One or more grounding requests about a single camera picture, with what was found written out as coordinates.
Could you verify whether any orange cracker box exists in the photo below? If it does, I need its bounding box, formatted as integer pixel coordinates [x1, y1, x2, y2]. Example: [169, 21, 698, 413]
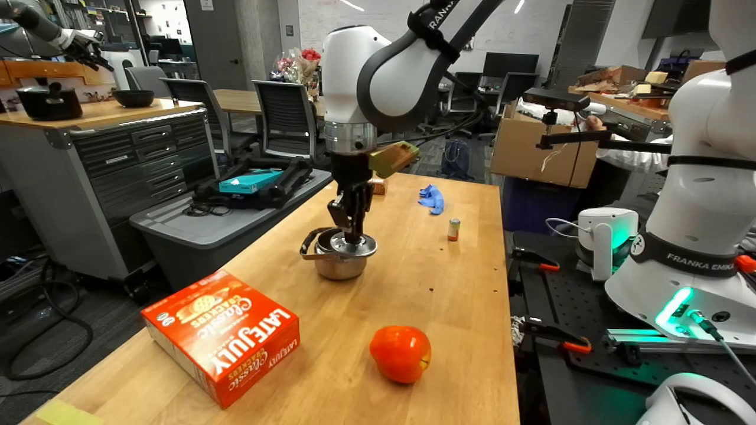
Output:
[139, 269, 303, 412]

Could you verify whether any silver teapot lid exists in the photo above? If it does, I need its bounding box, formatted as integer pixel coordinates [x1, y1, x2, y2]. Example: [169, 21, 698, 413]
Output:
[329, 230, 381, 263]

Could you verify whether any dark computer monitor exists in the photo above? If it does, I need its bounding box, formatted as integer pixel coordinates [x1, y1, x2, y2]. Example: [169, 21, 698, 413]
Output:
[479, 50, 542, 80]

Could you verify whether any black orange bar clamp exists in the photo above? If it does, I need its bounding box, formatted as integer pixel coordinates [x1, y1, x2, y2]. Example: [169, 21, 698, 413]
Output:
[510, 246, 562, 277]
[510, 314, 596, 360]

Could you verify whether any aluminum extrusion bar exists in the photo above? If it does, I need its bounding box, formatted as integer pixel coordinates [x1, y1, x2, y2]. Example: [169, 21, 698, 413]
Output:
[606, 325, 756, 355]

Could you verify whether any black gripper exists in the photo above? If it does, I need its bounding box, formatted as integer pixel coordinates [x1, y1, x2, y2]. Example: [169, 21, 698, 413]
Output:
[329, 150, 375, 246]

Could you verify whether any gray plastic tote bin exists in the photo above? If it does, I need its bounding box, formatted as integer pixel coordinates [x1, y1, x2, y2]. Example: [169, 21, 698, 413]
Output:
[127, 166, 335, 291]

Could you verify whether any red orange tomato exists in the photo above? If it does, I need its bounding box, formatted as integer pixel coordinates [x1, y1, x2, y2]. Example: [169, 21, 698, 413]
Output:
[368, 323, 436, 387]

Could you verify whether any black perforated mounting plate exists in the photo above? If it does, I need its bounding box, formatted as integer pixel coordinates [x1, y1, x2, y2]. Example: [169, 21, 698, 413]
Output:
[507, 232, 672, 425]

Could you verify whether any stainless steel teapot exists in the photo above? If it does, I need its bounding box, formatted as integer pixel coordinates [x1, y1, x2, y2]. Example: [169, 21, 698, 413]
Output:
[299, 224, 381, 284]

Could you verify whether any gray drawer cabinet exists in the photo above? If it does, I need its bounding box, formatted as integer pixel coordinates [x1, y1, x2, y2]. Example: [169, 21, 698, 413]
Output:
[0, 100, 221, 281]

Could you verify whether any gray office chair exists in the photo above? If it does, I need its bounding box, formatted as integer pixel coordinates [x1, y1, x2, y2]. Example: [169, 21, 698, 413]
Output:
[254, 78, 322, 164]
[163, 76, 232, 161]

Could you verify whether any large cardboard box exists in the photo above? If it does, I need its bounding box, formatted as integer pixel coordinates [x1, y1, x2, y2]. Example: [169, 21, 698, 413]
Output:
[490, 113, 601, 191]

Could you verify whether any blue nitrile glove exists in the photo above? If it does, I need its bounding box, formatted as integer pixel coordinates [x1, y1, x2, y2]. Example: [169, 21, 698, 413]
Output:
[417, 183, 449, 217]

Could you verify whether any black bowl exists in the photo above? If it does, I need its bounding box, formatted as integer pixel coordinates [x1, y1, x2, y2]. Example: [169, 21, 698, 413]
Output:
[112, 88, 158, 111]

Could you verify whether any yellow sponge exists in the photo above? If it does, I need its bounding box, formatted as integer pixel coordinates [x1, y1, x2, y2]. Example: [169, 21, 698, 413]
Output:
[33, 396, 104, 425]

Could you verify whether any white device with green light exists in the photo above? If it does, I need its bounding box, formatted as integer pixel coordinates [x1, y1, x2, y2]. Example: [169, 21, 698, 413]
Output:
[576, 205, 642, 284]

